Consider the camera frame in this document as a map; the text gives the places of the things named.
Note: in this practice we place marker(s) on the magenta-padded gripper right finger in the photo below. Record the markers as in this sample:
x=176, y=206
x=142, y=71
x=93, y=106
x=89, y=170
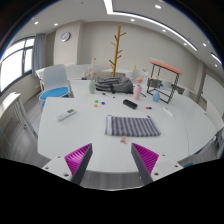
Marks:
x=146, y=159

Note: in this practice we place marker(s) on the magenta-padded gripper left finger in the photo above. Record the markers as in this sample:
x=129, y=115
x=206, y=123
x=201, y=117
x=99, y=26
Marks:
x=77, y=159

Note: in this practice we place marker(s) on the grey purple striped towel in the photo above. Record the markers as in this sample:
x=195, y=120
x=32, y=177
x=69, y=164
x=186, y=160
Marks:
x=133, y=126

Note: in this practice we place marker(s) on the white remote control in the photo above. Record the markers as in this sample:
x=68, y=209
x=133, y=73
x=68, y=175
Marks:
x=66, y=115

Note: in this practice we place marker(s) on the white bar-shaped stick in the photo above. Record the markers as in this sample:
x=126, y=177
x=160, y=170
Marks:
x=168, y=112

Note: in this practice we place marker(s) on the orange round magnet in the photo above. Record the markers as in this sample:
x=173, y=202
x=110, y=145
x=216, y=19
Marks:
x=95, y=105

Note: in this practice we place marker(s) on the black rectangular box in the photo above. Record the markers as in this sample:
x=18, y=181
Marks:
x=130, y=104

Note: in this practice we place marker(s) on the green round magnet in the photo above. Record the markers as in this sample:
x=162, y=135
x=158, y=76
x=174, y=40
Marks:
x=96, y=101

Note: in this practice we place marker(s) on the blue vase with stems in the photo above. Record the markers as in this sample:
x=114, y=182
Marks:
x=156, y=97

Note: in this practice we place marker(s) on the thin black pen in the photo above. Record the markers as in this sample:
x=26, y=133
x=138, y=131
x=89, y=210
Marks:
x=143, y=95

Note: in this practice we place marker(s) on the pink vase with flowers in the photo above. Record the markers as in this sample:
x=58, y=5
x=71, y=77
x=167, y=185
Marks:
x=137, y=92

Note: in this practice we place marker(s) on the green vase with dried stems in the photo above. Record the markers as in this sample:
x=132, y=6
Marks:
x=92, y=87

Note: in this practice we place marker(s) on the grey backpack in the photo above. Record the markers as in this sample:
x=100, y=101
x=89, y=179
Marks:
x=115, y=84

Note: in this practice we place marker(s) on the white chair with blue seat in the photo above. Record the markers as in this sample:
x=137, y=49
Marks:
x=55, y=78

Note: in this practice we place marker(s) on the white metal rack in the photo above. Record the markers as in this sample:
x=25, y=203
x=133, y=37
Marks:
x=11, y=100

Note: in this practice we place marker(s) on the yellow wooden coat stand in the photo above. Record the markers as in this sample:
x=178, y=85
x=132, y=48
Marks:
x=116, y=53

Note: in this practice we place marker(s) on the grey curtain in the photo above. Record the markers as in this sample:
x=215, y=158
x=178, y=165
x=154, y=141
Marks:
x=38, y=55

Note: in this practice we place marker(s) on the window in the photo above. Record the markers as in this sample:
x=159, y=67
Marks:
x=13, y=66

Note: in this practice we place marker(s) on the short ceiling strip light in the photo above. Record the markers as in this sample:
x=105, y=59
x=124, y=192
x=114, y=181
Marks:
x=216, y=58

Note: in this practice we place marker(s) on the round ceiling spotlights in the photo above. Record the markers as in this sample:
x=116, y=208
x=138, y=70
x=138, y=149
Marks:
x=158, y=6

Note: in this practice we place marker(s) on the long ceiling strip light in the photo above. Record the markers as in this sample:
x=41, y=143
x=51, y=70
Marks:
x=108, y=6

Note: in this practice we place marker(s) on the black-frame orange-top side table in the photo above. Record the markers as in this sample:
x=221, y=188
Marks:
x=165, y=66

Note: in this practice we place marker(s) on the round wall clock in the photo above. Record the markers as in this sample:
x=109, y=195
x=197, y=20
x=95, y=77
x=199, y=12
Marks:
x=65, y=36

